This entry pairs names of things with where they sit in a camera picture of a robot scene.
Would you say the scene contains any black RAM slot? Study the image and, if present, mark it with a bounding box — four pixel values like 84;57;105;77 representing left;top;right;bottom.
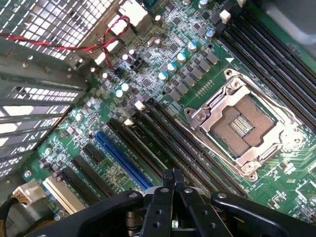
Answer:
134;100;237;198
144;95;249;198
232;0;316;84
123;118;207;196
127;108;219;196
218;9;316;102
220;21;316;120
217;32;316;139

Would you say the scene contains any blue expansion slot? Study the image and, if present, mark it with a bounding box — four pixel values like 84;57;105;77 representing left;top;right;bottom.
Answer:
93;130;156;193

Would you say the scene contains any long black expansion slot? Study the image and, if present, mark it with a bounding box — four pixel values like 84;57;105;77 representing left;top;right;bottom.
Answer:
107;119;165;180

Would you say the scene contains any medium black expansion slot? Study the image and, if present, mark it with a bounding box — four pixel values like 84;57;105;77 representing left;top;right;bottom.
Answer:
71;155;117;198
60;167;102;206

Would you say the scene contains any thin metal locking lever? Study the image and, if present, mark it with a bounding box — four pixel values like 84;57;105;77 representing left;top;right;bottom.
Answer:
174;118;258;183
231;70;304;124

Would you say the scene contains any short black expansion slot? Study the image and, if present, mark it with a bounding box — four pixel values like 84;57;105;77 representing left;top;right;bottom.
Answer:
82;143;106;164

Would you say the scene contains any white expansion slot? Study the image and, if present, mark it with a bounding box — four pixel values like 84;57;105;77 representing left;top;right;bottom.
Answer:
41;176;86;215

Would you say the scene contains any silver CPU socket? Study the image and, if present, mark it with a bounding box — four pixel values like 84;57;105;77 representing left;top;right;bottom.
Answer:
184;69;308;182

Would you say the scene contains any green motherboard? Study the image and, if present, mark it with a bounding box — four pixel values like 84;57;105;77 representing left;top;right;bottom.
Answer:
18;0;316;223

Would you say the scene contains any white power connector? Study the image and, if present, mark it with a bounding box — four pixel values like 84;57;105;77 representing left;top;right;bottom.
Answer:
11;181;47;206

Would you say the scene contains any grey metal PC case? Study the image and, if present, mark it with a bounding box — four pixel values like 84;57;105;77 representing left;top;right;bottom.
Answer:
0;0;316;223

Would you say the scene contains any large white board connector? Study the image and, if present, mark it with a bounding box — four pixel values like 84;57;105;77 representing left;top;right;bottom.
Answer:
118;0;149;27

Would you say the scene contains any black sleeved cable bundle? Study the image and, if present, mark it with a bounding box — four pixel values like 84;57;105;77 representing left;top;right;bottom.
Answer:
0;194;28;237

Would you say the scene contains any small white wire connector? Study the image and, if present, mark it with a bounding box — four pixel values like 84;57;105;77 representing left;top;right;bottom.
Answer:
107;16;131;37

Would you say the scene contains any red and black twisted wire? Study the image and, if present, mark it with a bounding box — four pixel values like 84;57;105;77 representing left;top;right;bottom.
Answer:
0;15;131;68

